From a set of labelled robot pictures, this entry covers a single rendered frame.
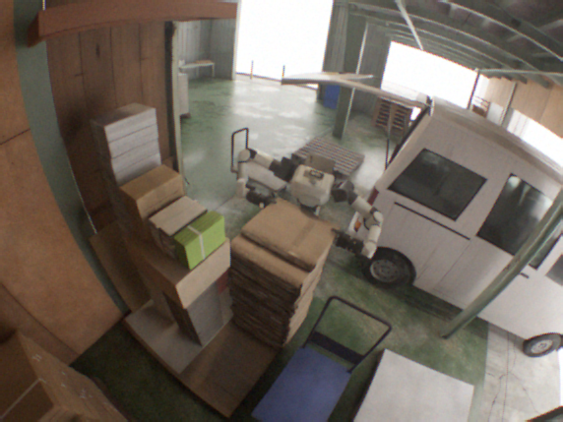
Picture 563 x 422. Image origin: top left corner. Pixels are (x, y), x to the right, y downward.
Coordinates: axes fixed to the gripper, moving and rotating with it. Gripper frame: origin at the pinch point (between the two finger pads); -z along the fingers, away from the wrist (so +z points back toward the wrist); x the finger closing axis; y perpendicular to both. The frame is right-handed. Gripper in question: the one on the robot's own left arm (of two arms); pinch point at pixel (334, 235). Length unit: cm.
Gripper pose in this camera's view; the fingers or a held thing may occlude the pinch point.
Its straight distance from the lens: 156.3
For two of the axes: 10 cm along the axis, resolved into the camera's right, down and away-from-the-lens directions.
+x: -1.1, 7.7, 6.3
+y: 5.2, -4.9, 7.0
